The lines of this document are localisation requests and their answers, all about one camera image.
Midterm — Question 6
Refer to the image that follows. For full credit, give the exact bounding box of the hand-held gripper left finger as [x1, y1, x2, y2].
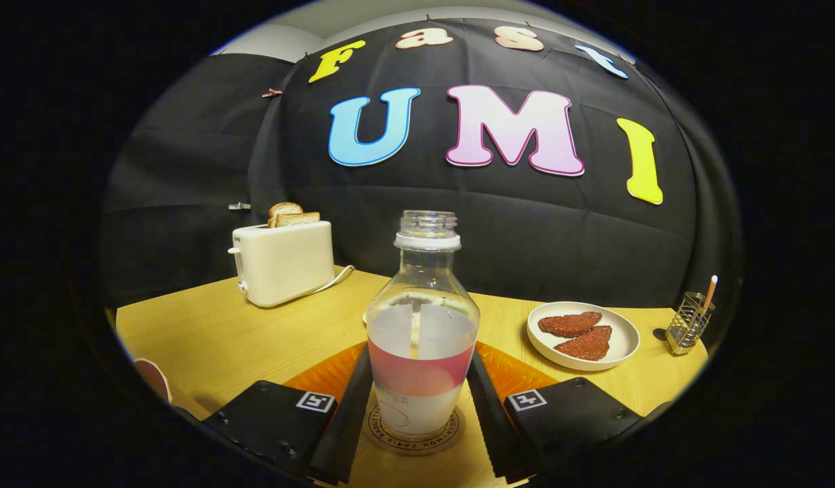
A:
[202, 341, 373, 486]

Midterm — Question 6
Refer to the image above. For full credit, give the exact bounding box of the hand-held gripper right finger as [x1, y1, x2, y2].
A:
[466, 341, 645, 485]

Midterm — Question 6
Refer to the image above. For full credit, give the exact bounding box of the round cork coaster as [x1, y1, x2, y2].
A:
[367, 400, 462, 456]

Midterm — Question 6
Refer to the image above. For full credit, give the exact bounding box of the clear juice bottle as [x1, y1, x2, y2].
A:
[366, 210, 481, 436]

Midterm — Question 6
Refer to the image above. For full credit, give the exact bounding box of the beige cup with wooden handle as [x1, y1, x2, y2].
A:
[133, 358, 173, 405]

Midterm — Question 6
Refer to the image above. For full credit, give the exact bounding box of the wooden table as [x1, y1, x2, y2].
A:
[115, 266, 710, 488]

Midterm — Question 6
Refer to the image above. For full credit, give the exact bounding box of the reddish brown food piece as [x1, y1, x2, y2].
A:
[538, 311, 603, 338]
[554, 325, 613, 361]

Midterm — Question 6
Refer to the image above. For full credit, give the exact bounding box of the white round plate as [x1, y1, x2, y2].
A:
[527, 301, 640, 371]

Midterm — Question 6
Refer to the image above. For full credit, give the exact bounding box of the cream toaster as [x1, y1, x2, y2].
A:
[228, 220, 336, 309]

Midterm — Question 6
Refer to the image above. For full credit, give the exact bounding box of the white toaster cable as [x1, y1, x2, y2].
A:
[309, 264, 356, 296]

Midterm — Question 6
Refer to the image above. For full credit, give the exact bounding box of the metal wire utensil holder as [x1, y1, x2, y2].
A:
[666, 291, 716, 357]

